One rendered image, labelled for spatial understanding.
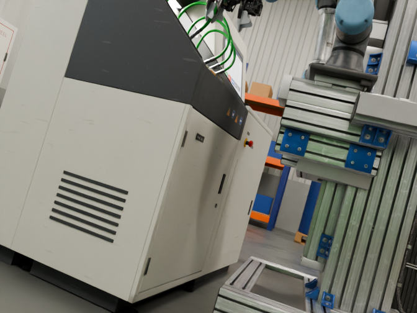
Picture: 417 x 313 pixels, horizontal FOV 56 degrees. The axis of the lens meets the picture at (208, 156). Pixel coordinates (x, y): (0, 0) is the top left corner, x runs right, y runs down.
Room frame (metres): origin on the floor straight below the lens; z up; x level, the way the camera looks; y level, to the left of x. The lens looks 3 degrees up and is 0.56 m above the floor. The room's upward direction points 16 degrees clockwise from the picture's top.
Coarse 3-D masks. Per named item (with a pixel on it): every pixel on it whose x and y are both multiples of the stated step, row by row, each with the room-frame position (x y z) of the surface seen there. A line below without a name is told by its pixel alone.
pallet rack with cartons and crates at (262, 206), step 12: (252, 84) 7.11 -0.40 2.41; (264, 84) 7.05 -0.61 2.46; (252, 96) 6.95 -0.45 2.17; (264, 96) 7.04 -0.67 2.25; (252, 108) 7.74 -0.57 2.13; (264, 108) 7.68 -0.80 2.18; (276, 108) 7.47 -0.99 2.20; (276, 156) 6.93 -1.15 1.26; (276, 168) 7.55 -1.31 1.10; (288, 168) 6.71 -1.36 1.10; (264, 204) 6.97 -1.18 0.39; (276, 204) 6.72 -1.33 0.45; (252, 216) 6.80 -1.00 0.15; (264, 216) 6.75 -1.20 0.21; (276, 216) 7.49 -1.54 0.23
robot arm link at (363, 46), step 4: (372, 24) 1.39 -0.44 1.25; (336, 36) 1.38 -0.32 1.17; (368, 36) 1.34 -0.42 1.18; (336, 40) 1.40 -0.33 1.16; (340, 40) 1.37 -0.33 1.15; (364, 40) 1.35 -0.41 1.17; (368, 40) 1.38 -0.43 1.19; (336, 44) 1.39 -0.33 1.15; (340, 44) 1.38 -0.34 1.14; (344, 44) 1.37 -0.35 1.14; (348, 44) 1.36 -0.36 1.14; (352, 44) 1.35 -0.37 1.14; (356, 44) 1.35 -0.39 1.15; (360, 44) 1.36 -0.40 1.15; (364, 44) 1.37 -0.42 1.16; (360, 48) 1.36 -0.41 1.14; (364, 48) 1.38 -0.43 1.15; (364, 52) 1.38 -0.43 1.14
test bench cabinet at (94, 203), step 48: (96, 96) 1.53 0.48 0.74; (144, 96) 1.46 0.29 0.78; (48, 144) 1.59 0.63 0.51; (96, 144) 1.51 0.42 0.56; (144, 144) 1.44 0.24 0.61; (48, 192) 1.56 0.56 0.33; (96, 192) 1.48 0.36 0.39; (144, 192) 1.42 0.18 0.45; (48, 240) 1.54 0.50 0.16; (96, 240) 1.47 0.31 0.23; (144, 240) 1.40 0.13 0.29; (96, 288) 1.48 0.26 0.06; (192, 288) 1.98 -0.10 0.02
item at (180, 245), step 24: (192, 120) 1.45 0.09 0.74; (192, 144) 1.50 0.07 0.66; (216, 144) 1.74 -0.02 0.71; (192, 168) 1.57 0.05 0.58; (216, 168) 1.82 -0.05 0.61; (168, 192) 1.42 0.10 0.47; (192, 192) 1.63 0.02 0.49; (216, 192) 1.91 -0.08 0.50; (168, 216) 1.48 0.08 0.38; (192, 216) 1.70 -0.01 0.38; (216, 216) 2.01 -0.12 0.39; (168, 240) 1.54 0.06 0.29; (192, 240) 1.78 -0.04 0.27; (168, 264) 1.60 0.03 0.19; (192, 264) 1.87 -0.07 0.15; (144, 288) 1.45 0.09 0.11
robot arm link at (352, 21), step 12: (348, 0) 1.23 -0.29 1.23; (360, 0) 1.22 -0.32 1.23; (372, 0) 1.25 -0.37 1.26; (336, 12) 1.25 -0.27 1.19; (348, 12) 1.23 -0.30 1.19; (360, 12) 1.22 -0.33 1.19; (372, 12) 1.21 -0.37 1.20; (336, 24) 1.28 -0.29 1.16; (348, 24) 1.24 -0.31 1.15; (360, 24) 1.23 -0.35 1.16; (348, 36) 1.30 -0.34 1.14; (360, 36) 1.29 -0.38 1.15
